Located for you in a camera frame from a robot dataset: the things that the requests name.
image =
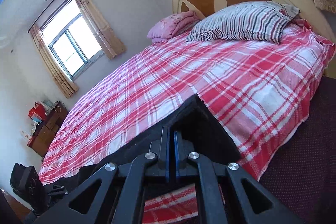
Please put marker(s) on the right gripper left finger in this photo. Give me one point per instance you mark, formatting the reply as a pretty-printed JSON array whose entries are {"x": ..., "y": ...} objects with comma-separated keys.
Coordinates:
[{"x": 162, "y": 150}]

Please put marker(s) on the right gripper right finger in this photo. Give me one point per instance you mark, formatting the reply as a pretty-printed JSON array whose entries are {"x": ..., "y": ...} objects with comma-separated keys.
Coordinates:
[{"x": 182, "y": 148}]

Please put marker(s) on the black pants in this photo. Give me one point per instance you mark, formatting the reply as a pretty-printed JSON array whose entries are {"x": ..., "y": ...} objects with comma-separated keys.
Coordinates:
[{"x": 183, "y": 134}]

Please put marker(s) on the brown wooden desk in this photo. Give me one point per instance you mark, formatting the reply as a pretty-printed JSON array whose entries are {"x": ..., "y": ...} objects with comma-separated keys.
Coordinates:
[{"x": 46, "y": 131}]

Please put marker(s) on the red gift bag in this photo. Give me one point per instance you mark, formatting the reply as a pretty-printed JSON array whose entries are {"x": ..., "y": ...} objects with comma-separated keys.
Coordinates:
[{"x": 38, "y": 112}]

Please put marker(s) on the far window left curtain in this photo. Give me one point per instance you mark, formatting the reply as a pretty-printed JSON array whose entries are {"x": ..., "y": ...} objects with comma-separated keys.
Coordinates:
[{"x": 62, "y": 80}]

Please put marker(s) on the window curtain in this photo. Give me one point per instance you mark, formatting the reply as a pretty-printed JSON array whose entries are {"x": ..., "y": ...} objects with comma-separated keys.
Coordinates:
[
  {"x": 100, "y": 28},
  {"x": 62, "y": 80}
]

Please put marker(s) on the red plaid bed sheet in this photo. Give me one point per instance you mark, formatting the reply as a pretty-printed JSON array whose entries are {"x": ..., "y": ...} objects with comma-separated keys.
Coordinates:
[{"x": 260, "y": 92}]

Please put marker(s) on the far window right curtain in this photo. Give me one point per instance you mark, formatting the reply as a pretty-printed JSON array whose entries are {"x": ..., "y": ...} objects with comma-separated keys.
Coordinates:
[{"x": 100, "y": 28}]

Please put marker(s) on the folded pink blanket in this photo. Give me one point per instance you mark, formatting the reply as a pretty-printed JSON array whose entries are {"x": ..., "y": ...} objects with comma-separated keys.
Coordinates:
[{"x": 172, "y": 26}]

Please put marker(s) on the far window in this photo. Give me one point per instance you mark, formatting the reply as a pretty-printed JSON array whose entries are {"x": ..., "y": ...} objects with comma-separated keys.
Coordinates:
[{"x": 70, "y": 40}]

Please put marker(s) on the striped pillow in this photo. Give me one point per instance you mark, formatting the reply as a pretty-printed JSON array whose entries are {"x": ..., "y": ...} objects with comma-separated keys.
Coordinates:
[{"x": 259, "y": 20}]

